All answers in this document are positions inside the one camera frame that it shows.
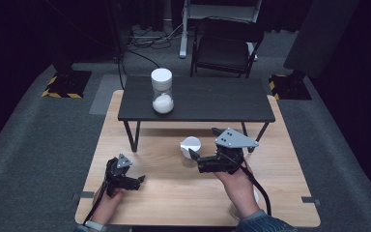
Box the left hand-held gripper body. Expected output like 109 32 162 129
105 153 138 198

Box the bundle of floor cables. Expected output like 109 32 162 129
127 22 185 50

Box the black stand base hazard tape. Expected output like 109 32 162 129
41 61 93 100
268 70 313 102

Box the person's right hand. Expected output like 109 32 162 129
214 160 261 220

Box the right hand-held gripper cable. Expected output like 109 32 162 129
223 153 272 217

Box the black folding chair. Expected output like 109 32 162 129
189 16 266 79

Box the grey tape strip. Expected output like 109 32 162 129
71 190 96 199
300 195 322 208

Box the black floor cable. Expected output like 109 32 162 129
122 47 162 71

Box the white desk frame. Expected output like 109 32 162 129
179 0 263 59

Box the person's left hand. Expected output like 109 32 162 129
91 188 126 225

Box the hand-held gripper cable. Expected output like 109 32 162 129
82 178 110 226
223 153 272 217

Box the grey upright panel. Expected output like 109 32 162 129
282 0 360 79

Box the dark stand pole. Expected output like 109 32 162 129
104 0 128 64

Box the left hand-held gripper cable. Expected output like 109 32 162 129
82 178 110 226

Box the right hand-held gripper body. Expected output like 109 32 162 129
197 127 260 175

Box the black shelf with metal legs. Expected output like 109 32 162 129
117 75 276 154

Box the spout-lid jar with tan powder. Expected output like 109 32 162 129
179 135 203 169

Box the light grey wristwatch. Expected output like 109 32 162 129
83 219 108 232

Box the flat-lid jar with white granules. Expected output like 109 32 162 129
150 67 175 115

